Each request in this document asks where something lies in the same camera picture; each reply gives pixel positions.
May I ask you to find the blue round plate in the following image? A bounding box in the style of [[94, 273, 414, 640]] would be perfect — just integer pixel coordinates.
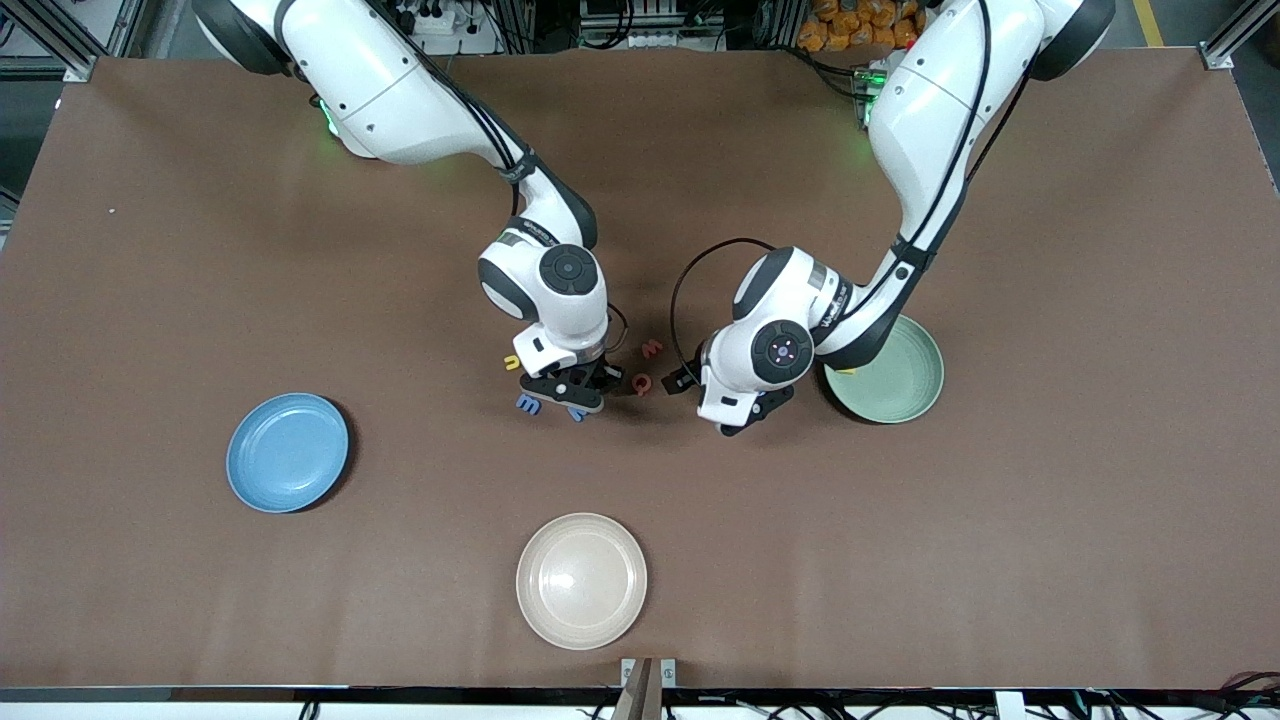
[[226, 392, 350, 514]]

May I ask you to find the metal table edge bracket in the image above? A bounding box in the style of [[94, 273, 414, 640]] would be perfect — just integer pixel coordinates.
[[620, 657, 678, 720]]

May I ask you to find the aluminium frame post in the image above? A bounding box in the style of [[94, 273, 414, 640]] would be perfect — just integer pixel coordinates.
[[0, 0, 151, 83], [1203, 0, 1280, 71]]

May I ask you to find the white power strip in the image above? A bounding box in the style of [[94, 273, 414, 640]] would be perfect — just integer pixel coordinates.
[[392, 0, 501, 56]]

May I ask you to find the metal equipment rack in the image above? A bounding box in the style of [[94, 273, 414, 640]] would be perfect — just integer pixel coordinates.
[[578, 0, 728, 51]]

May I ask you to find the green round plate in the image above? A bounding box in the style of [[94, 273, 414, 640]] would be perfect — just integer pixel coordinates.
[[823, 315, 945, 425]]

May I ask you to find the orange packaged items heap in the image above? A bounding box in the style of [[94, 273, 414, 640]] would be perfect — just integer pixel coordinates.
[[798, 0, 921, 53]]

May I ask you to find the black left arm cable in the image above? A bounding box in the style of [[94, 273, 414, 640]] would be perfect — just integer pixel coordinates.
[[668, 0, 1031, 373]]

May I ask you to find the beige round plate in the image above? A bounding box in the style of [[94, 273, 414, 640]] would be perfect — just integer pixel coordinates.
[[516, 512, 649, 651]]

